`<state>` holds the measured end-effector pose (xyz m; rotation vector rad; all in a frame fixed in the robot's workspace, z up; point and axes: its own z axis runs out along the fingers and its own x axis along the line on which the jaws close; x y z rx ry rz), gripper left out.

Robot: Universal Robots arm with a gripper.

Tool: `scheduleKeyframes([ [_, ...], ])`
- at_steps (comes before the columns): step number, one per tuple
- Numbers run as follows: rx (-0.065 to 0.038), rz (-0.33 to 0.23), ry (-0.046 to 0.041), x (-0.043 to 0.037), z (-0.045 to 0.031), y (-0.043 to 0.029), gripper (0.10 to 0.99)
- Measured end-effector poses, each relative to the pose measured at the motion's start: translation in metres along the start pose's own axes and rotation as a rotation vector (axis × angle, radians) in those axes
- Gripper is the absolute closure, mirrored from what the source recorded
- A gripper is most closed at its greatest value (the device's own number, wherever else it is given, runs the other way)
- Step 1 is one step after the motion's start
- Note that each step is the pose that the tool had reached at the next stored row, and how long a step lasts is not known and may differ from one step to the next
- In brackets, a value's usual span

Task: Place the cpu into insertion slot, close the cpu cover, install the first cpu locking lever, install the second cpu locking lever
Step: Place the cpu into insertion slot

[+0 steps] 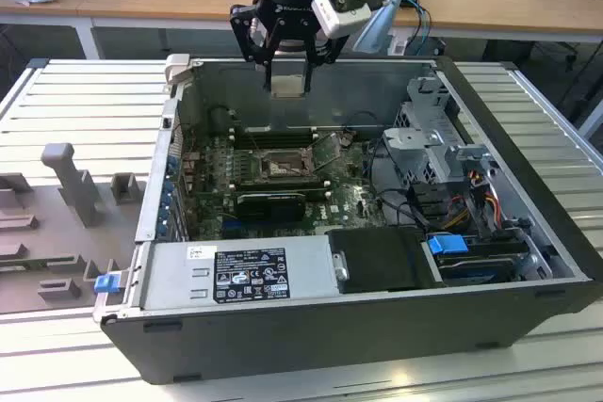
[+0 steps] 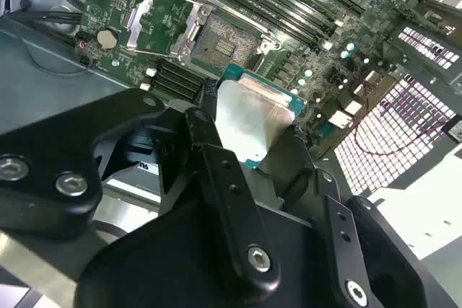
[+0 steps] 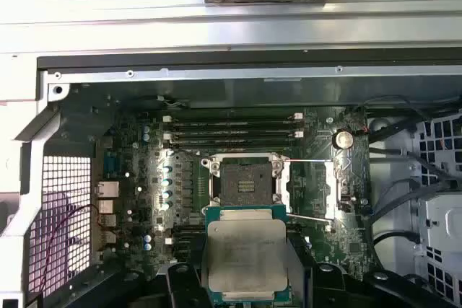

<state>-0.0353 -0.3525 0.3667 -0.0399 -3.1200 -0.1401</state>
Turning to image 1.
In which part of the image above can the yellow red wire bundle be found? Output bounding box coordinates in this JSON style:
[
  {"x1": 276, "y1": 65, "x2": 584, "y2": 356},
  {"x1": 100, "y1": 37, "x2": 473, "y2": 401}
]
[{"x1": 445, "y1": 170, "x2": 503, "y2": 230}]

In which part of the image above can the metal CPU socket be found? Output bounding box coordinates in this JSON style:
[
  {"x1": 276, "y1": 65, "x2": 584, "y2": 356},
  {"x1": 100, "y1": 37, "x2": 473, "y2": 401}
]
[{"x1": 252, "y1": 146, "x2": 318, "y2": 182}]

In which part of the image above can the black PC case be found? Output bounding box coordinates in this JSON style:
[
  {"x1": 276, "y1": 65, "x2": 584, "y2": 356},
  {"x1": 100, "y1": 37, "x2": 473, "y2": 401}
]
[{"x1": 91, "y1": 54, "x2": 603, "y2": 387}]

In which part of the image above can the grey case latch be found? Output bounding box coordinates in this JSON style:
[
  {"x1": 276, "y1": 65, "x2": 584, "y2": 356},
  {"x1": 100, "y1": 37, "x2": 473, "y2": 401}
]
[{"x1": 163, "y1": 54, "x2": 193, "y2": 88}]

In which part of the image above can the metal socket cover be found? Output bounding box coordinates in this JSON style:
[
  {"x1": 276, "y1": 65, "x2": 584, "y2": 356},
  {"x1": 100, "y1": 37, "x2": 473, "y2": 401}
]
[{"x1": 310, "y1": 131, "x2": 343, "y2": 173}]

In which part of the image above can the silver square CPU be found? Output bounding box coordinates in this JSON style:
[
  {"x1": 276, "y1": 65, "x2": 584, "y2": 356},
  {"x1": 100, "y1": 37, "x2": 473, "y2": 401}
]
[{"x1": 269, "y1": 73, "x2": 307, "y2": 100}]

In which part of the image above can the grey parts rack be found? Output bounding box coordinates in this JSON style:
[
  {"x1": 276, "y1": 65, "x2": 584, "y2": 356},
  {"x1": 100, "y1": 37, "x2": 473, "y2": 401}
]
[{"x1": 0, "y1": 141, "x2": 148, "y2": 316}]

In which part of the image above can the blue cable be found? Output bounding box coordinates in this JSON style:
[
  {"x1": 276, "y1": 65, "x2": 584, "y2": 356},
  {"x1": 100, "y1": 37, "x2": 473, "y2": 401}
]
[{"x1": 400, "y1": 0, "x2": 433, "y2": 55}]

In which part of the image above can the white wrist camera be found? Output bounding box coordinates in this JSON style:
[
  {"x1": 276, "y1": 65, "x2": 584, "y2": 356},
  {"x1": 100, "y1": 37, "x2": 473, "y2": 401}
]
[{"x1": 310, "y1": 0, "x2": 374, "y2": 40}]

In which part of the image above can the blue plastic latch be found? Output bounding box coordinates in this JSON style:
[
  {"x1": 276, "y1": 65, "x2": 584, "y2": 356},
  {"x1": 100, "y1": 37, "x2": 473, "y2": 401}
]
[{"x1": 93, "y1": 274, "x2": 120, "y2": 294}]

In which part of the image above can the hard disk in blue carrier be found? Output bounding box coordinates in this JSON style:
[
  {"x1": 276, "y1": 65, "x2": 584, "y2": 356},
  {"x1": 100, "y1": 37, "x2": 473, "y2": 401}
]
[{"x1": 426, "y1": 232, "x2": 525, "y2": 286}]

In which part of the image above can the silver disk bay cage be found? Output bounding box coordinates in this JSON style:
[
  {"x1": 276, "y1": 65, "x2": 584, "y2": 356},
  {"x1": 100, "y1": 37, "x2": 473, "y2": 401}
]
[{"x1": 381, "y1": 75, "x2": 501, "y2": 233}]

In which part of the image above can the green motherboard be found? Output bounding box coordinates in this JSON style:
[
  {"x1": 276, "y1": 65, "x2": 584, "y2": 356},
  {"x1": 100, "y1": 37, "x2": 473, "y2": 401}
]
[{"x1": 181, "y1": 131, "x2": 395, "y2": 241}]

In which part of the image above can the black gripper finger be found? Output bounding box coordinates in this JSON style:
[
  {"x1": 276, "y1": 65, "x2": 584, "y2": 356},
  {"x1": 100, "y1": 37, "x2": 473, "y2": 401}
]
[
  {"x1": 301, "y1": 29, "x2": 350, "y2": 96},
  {"x1": 229, "y1": 3, "x2": 280, "y2": 93}
]

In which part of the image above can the black RAM slot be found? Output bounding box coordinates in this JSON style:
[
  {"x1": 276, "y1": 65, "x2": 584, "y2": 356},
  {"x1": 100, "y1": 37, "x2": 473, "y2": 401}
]
[
  {"x1": 234, "y1": 130, "x2": 316, "y2": 136},
  {"x1": 234, "y1": 138, "x2": 316, "y2": 144},
  {"x1": 235, "y1": 181, "x2": 325, "y2": 187},
  {"x1": 235, "y1": 175, "x2": 324, "y2": 183},
  {"x1": 234, "y1": 134, "x2": 316, "y2": 140},
  {"x1": 234, "y1": 142, "x2": 316, "y2": 149}
]

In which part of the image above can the pale blue teach pendant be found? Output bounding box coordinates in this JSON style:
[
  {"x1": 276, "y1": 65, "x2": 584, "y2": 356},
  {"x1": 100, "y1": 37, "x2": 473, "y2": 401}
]
[{"x1": 351, "y1": 0, "x2": 405, "y2": 54}]

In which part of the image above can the black plastic shroud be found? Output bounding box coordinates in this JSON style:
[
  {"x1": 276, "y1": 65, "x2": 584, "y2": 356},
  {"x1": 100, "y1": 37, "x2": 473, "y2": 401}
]
[{"x1": 325, "y1": 227, "x2": 437, "y2": 295}]

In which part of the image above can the silver power supply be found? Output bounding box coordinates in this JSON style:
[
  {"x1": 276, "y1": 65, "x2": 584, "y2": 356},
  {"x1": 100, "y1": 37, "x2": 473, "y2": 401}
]
[{"x1": 139, "y1": 234, "x2": 341, "y2": 314}]

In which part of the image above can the black cable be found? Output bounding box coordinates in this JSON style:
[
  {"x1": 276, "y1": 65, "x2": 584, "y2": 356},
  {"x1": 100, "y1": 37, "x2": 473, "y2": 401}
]
[{"x1": 367, "y1": 137, "x2": 430, "y2": 233}]

